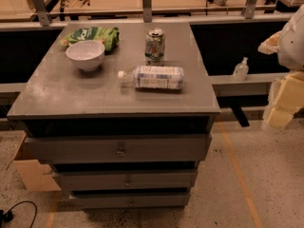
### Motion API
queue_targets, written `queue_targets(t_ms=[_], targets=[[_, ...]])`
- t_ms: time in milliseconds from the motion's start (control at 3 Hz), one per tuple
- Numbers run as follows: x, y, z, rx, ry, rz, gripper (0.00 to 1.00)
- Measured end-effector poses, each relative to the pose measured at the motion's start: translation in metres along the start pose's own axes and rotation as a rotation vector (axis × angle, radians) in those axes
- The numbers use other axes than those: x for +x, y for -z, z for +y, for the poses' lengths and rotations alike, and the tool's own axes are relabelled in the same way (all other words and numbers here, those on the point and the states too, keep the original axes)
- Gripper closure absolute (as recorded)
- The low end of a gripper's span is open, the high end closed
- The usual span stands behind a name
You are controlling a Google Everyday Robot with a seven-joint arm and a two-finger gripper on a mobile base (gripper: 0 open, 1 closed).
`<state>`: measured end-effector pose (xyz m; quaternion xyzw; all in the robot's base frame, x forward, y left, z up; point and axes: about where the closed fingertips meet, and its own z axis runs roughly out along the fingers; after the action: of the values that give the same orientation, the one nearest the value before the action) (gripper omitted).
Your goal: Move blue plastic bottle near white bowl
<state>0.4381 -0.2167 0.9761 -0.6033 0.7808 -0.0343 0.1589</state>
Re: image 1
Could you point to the grey metal railing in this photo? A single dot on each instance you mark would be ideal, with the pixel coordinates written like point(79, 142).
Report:
point(155, 10)

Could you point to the top grey drawer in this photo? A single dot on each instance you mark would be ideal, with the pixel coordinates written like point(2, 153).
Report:
point(98, 149)

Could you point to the grey drawer cabinet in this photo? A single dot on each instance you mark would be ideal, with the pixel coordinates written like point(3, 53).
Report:
point(61, 101)

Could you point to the grey drawer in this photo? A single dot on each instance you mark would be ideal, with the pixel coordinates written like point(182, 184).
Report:
point(98, 149)
point(123, 180)
point(137, 200)

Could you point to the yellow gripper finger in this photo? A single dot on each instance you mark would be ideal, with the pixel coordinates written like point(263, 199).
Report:
point(286, 98)
point(270, 45)

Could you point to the cardboard box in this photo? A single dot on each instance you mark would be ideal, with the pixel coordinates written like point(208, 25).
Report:
point(35, 176)

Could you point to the clear plastic water bottle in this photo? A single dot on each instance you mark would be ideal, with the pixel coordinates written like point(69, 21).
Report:
point(153, 77)

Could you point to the green chip bag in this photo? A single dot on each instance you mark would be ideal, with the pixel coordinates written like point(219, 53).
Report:
point(109, 37)

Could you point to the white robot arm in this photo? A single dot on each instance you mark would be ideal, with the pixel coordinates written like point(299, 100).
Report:
point(291, 44)

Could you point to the bottom grey drawer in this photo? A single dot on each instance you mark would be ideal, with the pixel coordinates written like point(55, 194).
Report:
point(137, 200)

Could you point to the clear hand sanitizer bottle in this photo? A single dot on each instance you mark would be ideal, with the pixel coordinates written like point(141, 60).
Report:
point(241, 70)

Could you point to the green soda can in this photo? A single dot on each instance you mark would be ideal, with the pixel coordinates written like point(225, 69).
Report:
point(154, 44)

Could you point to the middle grey drawer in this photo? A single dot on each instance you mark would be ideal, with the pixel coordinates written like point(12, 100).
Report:
point(123, 180)

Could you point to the white bowl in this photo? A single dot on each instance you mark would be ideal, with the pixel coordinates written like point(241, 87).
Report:
point(86, 55)

